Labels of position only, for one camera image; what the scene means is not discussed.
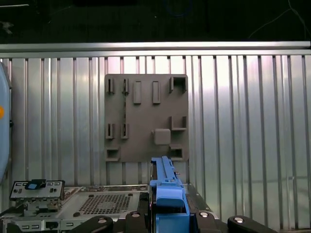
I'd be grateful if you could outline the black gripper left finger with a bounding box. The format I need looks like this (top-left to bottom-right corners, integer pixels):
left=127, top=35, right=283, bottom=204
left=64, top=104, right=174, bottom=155
left=69, top=193, right=150, bottom=233

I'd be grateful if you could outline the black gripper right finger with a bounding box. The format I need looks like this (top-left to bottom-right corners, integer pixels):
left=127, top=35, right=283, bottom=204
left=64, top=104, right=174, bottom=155
left=187, top=194, right=272, bottom=233

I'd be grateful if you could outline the hard disk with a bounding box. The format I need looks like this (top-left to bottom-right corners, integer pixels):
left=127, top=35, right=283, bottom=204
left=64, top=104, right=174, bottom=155
left=148, top=156, right=191, bottom=233

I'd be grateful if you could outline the black open PC case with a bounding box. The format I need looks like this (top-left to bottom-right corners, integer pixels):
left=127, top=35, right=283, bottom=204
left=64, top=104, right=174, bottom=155
left=0, top=183, right=213, bottom=233

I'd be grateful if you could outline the grey plastic parts rack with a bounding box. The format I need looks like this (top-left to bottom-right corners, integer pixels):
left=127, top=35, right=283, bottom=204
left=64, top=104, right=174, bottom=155
left=104, top=74, right=190, bottom=163

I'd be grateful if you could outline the pale blue teach pendant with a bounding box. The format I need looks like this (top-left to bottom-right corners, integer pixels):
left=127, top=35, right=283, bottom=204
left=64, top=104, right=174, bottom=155
left=0, top=62, right=13, bottom=184

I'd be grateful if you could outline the metal card retention bracket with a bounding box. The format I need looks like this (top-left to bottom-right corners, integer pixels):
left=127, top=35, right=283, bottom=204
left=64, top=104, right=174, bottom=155
left=9, top=179, right=66, bottom=203

